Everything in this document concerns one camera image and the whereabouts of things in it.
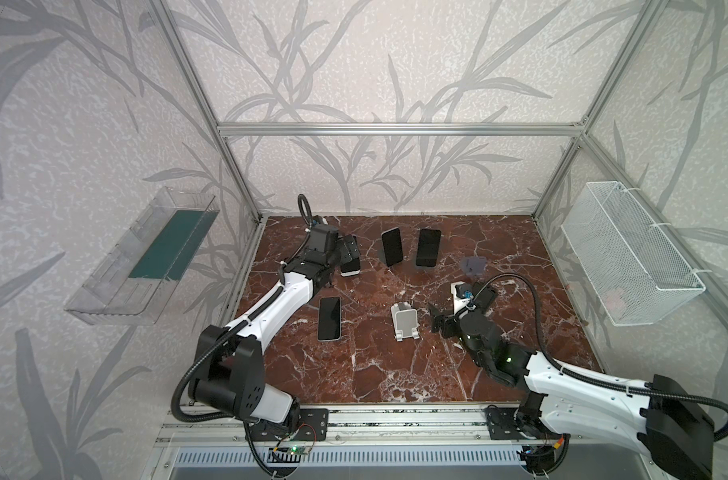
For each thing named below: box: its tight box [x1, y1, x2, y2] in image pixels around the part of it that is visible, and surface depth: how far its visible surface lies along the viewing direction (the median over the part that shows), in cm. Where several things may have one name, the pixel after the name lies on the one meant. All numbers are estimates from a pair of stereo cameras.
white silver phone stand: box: [391, 301, 420, 342], surface depth 88 cm
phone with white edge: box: [340, 257, 361, 277], surface depth 104 cm
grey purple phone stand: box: [462, 256, 487, 276], surface depth 107 cm
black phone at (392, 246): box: [381, 227, 404, 267], surface depth 104 cm
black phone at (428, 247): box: [416, 228, 441, 267], surface depth 101 cm
